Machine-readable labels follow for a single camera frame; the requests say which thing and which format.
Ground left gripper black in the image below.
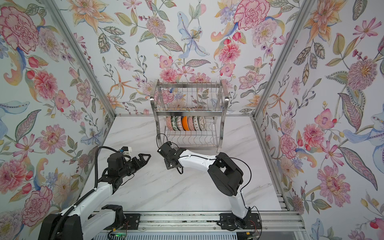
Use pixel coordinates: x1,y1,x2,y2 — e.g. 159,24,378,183
118,153,151,179

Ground pink bowl dark floral inside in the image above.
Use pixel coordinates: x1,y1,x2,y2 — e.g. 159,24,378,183
166,116,174,131

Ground green leaf patterned bowl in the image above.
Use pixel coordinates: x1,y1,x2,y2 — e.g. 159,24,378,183
171,116,179,131

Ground green geometric patterned bowl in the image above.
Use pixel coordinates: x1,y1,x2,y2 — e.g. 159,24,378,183
193,116,201,131

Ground black white floral bowl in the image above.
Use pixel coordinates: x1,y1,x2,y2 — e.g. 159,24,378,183
187,116,195,131

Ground stainless steel dish rack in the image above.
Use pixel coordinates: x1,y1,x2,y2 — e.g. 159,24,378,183
150,80,230,152

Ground brown white patterned bowl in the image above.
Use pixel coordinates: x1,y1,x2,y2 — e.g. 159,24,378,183
198,116,207,131

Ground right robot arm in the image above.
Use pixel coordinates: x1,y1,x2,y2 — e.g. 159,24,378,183
158,142,248,219

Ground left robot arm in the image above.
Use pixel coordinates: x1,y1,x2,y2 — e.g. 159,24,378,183
38,151,151,240

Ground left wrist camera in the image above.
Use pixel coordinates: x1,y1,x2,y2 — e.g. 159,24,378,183
119,147,132,157

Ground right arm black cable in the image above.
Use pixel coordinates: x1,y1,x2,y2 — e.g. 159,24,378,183
155,133,263,232

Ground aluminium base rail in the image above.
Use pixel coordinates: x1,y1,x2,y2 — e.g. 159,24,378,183
96,211,305,234

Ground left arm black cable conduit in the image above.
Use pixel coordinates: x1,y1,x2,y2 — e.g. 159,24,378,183
49,145,121,240

